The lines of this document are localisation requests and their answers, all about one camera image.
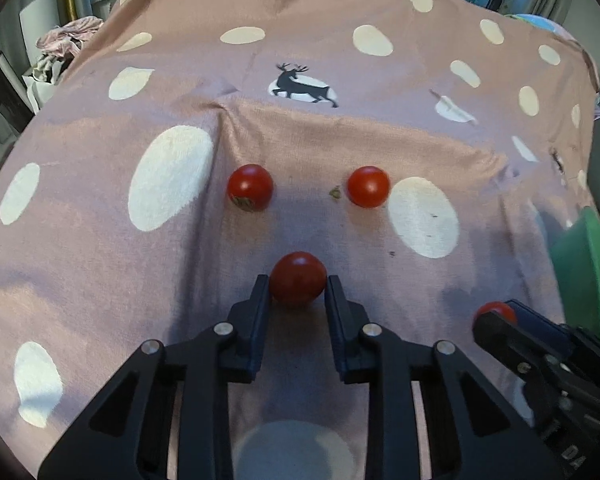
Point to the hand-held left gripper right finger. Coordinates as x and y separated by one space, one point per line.
337 340

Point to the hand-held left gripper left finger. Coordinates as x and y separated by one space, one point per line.
257 340

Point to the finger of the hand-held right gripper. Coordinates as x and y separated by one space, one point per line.
540 322
505 345

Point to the red tomato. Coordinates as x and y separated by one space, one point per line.
500 309
250 187
298 280
368 186

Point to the green plastic bowl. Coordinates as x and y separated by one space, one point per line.
587 270

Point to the pink polka dot blanket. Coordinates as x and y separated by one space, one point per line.
330 130

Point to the light blue cloth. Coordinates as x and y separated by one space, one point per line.
540 22

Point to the black white upright vacuum cleaner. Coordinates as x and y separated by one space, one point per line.
2 90

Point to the pink clothes pile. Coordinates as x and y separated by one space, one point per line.
70 35

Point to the white cylinder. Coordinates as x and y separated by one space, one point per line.
40 17

